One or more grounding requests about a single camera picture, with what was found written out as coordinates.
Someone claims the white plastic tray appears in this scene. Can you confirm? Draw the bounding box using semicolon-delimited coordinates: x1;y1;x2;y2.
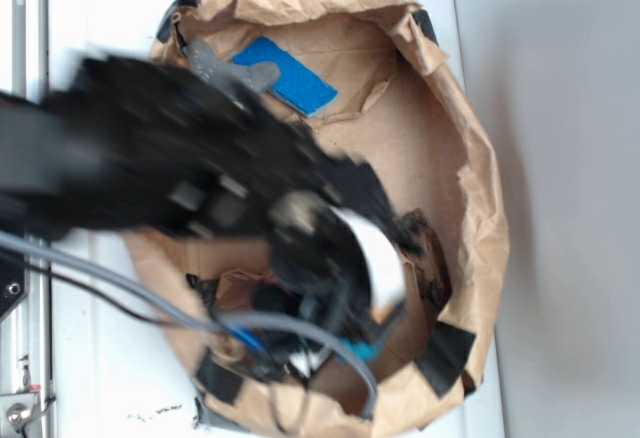
48;0;486;437

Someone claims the thin black cable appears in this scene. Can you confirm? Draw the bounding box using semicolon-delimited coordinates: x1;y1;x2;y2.
0;247;221;332

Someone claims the black mounting bracket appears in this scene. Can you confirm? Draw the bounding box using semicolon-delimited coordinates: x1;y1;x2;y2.
0;252;27;320

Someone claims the blue felt ball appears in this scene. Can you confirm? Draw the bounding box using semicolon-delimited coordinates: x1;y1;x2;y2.
343;339;383;363

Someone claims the brown bark wood piece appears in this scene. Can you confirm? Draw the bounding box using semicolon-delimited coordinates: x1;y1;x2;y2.
399;208;452;313

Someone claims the grey cable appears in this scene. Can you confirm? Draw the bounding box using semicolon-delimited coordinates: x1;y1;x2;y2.
0;230;380;419

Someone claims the blue sponge pad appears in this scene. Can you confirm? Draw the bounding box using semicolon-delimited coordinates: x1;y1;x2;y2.
232;37;338;118

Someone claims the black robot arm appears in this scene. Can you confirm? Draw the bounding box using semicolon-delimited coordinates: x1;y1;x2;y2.
1;56;412;383

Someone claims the aluminium frame rail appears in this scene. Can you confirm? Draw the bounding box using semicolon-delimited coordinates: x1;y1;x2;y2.
1;0;56;437

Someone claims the grey plush mouse toy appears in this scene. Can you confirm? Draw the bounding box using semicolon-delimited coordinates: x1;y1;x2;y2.
182;39;281;94

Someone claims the brown paper bag bin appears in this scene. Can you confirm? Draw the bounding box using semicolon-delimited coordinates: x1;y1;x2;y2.
150;0;509;437

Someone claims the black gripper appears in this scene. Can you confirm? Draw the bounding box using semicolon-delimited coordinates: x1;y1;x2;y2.
251;191;407;348

